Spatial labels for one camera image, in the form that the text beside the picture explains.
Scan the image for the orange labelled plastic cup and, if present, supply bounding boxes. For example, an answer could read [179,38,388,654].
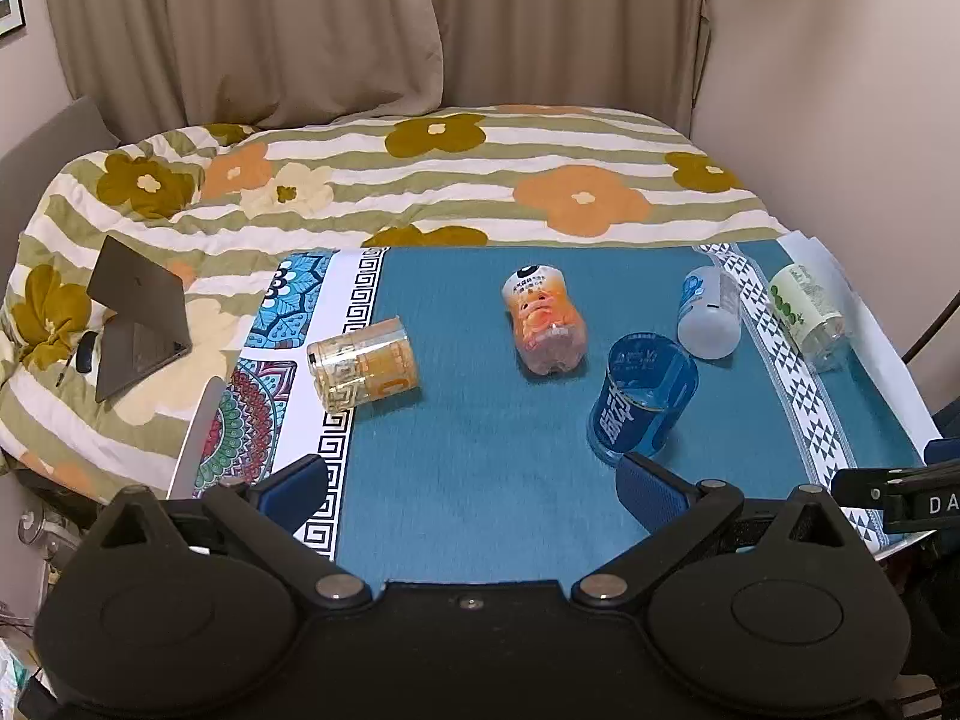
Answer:
[501,265,587,376]

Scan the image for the blue labelled plastic cup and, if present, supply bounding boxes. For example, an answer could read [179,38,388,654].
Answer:
[587,332,700,466]

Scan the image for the grey bed headboard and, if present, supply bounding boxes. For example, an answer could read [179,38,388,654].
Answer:
[0,96,119,281]

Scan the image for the teal patterned tablecloth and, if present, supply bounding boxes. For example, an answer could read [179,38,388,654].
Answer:
[187,241,923,585]

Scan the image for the beige curtain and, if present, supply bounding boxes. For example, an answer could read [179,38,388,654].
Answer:
[47,0,709,140]

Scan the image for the black computer mouse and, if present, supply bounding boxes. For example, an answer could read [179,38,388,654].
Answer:
[75,330,98,376]

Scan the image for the floral striped quilt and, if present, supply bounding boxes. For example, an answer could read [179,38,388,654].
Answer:
[2,104,781,502]

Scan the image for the yellow orange labelled cup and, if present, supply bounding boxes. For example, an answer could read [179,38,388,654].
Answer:
[306,317,420,415]

